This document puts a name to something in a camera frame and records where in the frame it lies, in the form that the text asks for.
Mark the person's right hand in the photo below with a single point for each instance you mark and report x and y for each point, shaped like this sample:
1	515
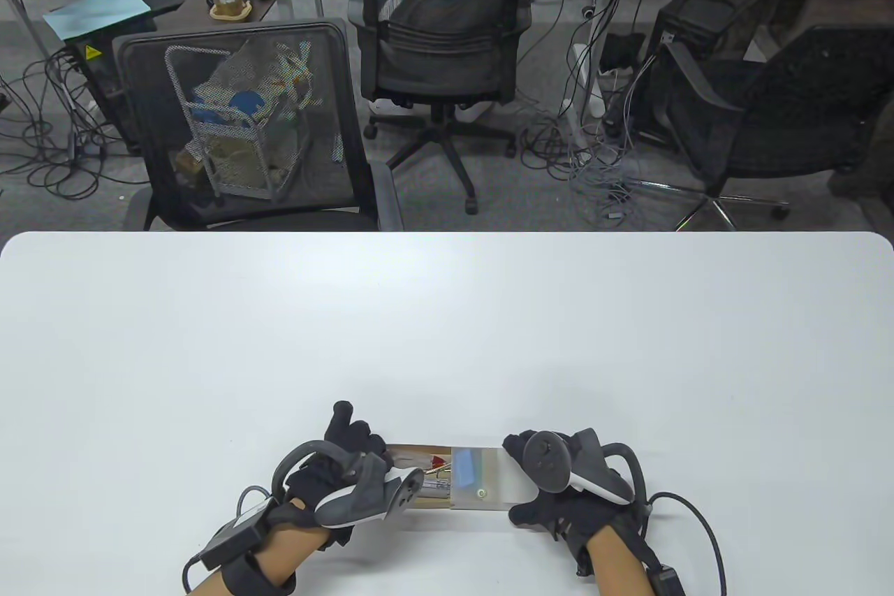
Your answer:
559	515

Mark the person's left hand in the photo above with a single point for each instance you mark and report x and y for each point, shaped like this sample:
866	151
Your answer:
353	439

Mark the grey tracking controller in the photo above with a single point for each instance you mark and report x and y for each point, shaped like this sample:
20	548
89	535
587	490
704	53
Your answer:
363	498
552	460

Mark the tan snap-button pencil case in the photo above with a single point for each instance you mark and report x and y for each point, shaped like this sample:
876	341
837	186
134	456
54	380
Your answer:
499	484

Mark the clear pen with red cap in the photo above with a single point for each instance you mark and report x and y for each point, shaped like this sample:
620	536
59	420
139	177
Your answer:
438	462

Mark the blue binder clip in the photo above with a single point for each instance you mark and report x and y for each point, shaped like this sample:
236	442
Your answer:
466	467

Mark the person's right forearm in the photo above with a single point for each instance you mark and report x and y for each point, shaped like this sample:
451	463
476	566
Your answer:
625	568

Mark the person's left forearm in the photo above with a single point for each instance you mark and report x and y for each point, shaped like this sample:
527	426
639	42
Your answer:
290	554

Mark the black mesh-back chair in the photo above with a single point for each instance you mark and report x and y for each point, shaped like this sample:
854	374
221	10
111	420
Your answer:
133	107

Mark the black swivel office chair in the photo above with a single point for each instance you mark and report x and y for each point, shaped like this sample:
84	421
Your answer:
447	30

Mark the dark chair with chrome base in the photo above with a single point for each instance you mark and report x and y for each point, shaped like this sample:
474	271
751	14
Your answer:
768	135

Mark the black cabinet with yellow label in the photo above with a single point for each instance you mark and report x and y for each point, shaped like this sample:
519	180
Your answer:
98	86

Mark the teal flat board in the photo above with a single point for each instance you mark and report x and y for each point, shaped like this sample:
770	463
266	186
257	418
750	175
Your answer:
98	12

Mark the black wrist camera unit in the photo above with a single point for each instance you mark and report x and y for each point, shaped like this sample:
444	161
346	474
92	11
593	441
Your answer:
667	582
234	536

